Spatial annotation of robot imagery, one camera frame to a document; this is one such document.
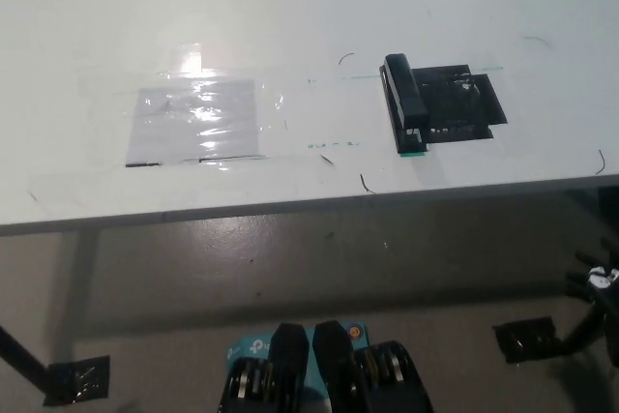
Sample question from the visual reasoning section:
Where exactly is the black floor tape patch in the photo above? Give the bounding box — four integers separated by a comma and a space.
43, 355, 112, 407
492, 316, 563, 365

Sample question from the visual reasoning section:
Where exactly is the black tape mark patch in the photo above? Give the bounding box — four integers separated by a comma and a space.
411, 64, 509, 144

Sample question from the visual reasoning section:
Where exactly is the black desk stapler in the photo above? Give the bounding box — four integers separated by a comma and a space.
379, 52, 432, 156

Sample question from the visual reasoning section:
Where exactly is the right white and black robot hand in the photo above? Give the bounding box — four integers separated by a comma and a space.
564, 237, 619, 306

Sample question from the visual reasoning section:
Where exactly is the clear plastic film cover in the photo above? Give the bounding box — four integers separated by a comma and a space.
76, 41, 291, 173

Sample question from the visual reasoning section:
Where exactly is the black table leg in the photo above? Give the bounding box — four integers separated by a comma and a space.
0, 324, 55, 391

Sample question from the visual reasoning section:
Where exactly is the teal router box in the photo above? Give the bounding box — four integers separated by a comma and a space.
225, 320, 371, 393

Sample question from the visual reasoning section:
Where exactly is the black ribbed robot torso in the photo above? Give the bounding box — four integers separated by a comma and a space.
215, 319, 434, 413

